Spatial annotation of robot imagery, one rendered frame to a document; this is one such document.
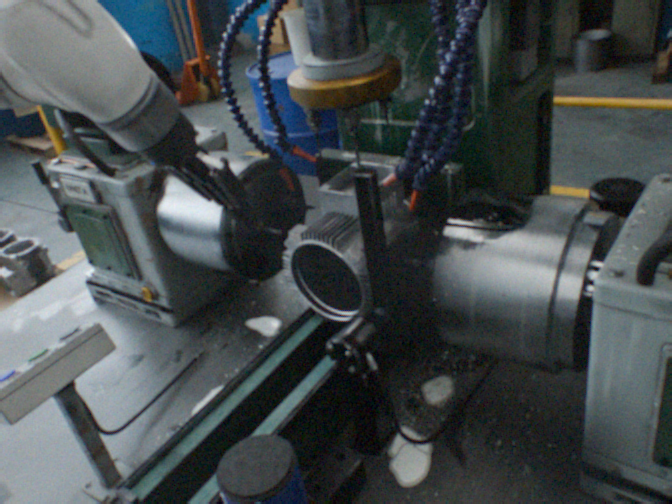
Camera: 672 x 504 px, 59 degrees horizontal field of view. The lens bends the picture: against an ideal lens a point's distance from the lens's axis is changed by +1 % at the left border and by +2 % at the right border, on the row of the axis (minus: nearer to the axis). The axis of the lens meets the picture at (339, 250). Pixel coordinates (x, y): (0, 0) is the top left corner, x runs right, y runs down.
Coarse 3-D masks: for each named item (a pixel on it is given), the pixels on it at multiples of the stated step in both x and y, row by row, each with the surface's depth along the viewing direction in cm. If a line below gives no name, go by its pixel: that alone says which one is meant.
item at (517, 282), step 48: (480, 192) 87; (480, 240) 80; (528, 240) 77; (576, 240) 76; (432, 288) 84; (480, 288) 79; (528, 288) 76; (576, 288) 73; (480, 336) 83; (528, 336) 77; (576, 336) 76
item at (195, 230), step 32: (256, 160) 112; (160, 192) 119; (192, 192) 112; (256, 192) 112; (288, 192) 120; (160, 224) 119; (192, 224) 111; (224, 224) 108; (288, 224) 122; (192, 256) 117; (224, 256) 110; (256, 256) 115
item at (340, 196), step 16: (336, 176) 105; (352, 176) 109; (384, 176) 106; (320, 192) 101; (336, 192) 99; (352, 192) 102; (384, 192) 100; (400, 192) 105; (320, 208) 103; (336, 208) 101; (352, 208) 99; (384, 208) 101; (400, 208) 105
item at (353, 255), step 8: (408, 200) 105; (408, 208) 105; (296, 232) 101; (288, 240) 100; (296, 240) 100; (288, 248) 101; (352, 248) 93; (344, 256) 94; (352, 256) 93; (360, 256) 93; (352, 264) 94; (304, 304) 107
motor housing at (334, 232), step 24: (336, 216) 100; (312, 240) 97; (336, 240) 94; (360, 240) 97; (408, 240) 102; (288, 264) 105; (312, 264) 108; (336, 264) 112; (360, 264) 95; (408, 264) 104; (312, 288) 107; (336, 288) 109; (360, 288) 110; (336, 312) 105
